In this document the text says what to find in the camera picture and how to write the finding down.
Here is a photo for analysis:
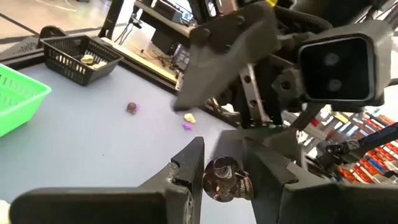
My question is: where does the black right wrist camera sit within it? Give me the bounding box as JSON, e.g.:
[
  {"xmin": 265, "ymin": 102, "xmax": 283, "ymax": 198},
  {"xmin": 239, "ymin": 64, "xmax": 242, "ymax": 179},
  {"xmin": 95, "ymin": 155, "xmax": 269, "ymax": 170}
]
[{"xmin": 297, "ymin": 20, "xmax": 394, "ymax": 110}]

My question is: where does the black plastic basket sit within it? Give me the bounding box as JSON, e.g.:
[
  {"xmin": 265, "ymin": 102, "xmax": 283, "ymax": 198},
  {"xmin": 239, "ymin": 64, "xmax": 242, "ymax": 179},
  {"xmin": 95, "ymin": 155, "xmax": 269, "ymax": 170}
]
[{"xmin": 39, "ymin": 34, "xmax": 124, "ymax": 87}]

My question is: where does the dark skull decoration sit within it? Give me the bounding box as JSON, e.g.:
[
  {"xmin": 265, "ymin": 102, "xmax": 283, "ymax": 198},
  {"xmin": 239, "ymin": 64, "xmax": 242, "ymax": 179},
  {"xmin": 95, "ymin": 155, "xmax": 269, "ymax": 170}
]
[
  {"xmin": 126, "ymin": 101, "xmax": 139, "ymax": 115},
  {"xmin": 202, "ymin": 155, "xmax": 254, "ymax": 203}
]

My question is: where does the green plastic basket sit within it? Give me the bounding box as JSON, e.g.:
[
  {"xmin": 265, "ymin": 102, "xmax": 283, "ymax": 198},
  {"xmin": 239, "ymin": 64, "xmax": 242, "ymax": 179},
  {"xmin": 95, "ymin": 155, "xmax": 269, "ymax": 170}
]
[{"xmin": 0, "ymin": 63, "xmax": 53, "ymax": 138}]

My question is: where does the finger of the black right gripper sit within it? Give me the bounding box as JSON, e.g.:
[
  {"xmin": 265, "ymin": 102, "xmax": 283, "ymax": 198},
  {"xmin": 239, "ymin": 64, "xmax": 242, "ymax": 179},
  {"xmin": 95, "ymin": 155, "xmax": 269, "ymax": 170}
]
[
  {"xmin": 172, "ymin": 1, "xmax": 280, "ymax": 112},
  {"xmin": 213, "ymin": 127, "xmax": 305, "ymax": 172}
]

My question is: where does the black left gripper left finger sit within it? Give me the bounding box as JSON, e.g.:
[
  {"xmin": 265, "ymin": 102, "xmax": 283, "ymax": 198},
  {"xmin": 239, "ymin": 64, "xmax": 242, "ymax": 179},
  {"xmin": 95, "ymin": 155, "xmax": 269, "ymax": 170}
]
[{"xmin": 8, "ymin": 136, "xmax": 206, "ymax": 224}]

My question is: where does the red parts bin rack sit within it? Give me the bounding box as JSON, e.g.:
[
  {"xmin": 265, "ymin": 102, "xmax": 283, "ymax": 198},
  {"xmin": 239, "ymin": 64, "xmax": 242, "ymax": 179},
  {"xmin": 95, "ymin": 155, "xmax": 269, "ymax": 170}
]
[{"xmin": 307, "ymin": 105, "xmax": 398, "ymax": 187}]

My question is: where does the small screen device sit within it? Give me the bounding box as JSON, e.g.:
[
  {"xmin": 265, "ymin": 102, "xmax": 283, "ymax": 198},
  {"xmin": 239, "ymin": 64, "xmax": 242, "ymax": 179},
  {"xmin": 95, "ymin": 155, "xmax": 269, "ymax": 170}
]
[{"xmin": 152, "ymin": 0, "xmax": 184, "ymax": 24}]

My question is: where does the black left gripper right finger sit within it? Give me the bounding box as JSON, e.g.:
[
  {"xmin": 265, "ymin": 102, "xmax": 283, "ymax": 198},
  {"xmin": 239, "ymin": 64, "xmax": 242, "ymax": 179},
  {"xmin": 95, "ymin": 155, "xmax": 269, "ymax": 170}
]
[{"xmin": 241, "ymin": 136, "xmax": 398, "ymax": 224}]

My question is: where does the grey desk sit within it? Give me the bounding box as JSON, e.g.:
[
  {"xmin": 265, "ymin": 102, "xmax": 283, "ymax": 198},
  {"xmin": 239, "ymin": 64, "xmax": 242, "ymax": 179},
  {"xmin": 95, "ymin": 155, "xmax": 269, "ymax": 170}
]
[{"xmin": 133, "ymin": 0, "xmax": 200, "ymax": 40}]

